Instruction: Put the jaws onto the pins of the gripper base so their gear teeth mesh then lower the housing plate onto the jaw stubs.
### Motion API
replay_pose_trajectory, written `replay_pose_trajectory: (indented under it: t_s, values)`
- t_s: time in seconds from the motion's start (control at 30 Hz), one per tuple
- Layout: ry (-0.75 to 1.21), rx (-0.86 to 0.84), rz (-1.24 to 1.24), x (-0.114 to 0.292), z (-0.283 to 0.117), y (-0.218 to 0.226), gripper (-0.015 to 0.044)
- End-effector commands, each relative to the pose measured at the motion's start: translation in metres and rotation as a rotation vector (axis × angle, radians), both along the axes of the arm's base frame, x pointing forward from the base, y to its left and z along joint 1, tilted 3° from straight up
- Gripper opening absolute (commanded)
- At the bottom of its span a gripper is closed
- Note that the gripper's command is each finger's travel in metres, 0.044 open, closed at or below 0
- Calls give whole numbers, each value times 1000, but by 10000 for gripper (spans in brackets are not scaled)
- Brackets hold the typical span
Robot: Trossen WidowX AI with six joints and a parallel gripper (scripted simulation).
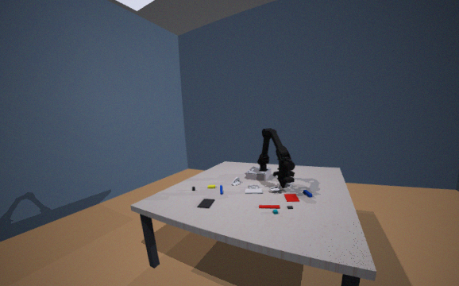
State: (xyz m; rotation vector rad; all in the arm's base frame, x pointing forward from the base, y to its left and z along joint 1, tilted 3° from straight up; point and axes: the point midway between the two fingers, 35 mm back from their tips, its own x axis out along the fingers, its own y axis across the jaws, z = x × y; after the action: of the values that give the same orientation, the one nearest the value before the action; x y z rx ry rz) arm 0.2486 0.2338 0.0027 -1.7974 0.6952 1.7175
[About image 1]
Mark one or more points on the red square plate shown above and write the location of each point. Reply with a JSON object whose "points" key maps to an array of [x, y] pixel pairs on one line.
{"points": [[291, 198]]}

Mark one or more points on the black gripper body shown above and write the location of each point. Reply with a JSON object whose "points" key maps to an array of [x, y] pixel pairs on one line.
{"points": [[282, 173]]}

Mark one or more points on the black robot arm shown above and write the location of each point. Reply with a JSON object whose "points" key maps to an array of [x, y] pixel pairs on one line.
{"points": [[281, 152]]}

